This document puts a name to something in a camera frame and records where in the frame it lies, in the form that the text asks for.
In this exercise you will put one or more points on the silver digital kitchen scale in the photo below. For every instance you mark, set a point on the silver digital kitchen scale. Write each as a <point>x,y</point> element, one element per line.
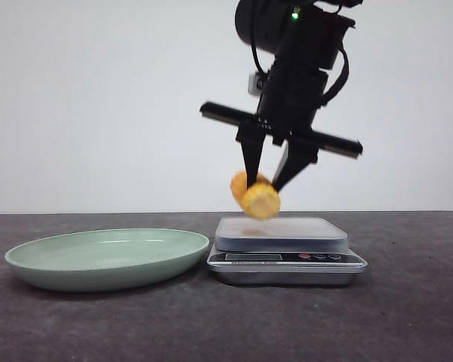
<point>294,250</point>

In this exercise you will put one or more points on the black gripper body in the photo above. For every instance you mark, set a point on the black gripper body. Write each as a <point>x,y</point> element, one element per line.
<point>288,104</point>

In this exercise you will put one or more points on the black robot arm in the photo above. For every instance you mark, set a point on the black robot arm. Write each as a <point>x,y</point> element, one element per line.
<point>305,41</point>

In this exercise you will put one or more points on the green shallow plate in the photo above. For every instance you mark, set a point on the green shallow plate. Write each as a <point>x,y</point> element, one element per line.
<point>104,260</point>

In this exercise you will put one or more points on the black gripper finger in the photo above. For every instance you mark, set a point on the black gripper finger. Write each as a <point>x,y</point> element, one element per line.
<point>295,158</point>
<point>251,139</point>

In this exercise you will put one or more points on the yellow corn cob piece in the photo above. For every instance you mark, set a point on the yellow corn cob piece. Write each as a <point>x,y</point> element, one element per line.
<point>260,201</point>

